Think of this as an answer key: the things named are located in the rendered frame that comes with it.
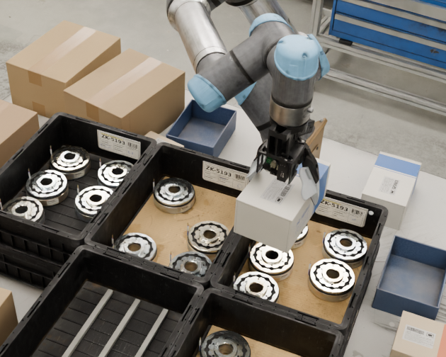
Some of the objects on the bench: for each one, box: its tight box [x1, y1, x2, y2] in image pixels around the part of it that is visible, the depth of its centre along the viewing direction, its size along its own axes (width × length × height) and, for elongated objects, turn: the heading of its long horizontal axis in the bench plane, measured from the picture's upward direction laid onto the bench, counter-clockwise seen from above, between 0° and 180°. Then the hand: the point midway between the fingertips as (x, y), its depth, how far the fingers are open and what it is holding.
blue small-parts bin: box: [372, 235, 446, 321], centre depth 192 cm, size 20×15×7 cm
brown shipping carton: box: [6, 20, 121, 118], centre depth 246 cm, size 30×22×16 cm
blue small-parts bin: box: [166, 99, 237, 157], centre depth 233 cm, size 20×15×7 cm
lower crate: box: [0, 240, 62, 290], centre depth 198 cm, size 40×30×12 cm
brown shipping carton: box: [63, 48, 185, 136], centre depth 235 cm, size 30×22×16 cm
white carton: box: [361, 152, 422, 231], centre depth 215 cm, size 20×12×9 cm, turn 154°
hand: (283, 190), depth 157 cm, fingers closed on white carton, 13 cm apart
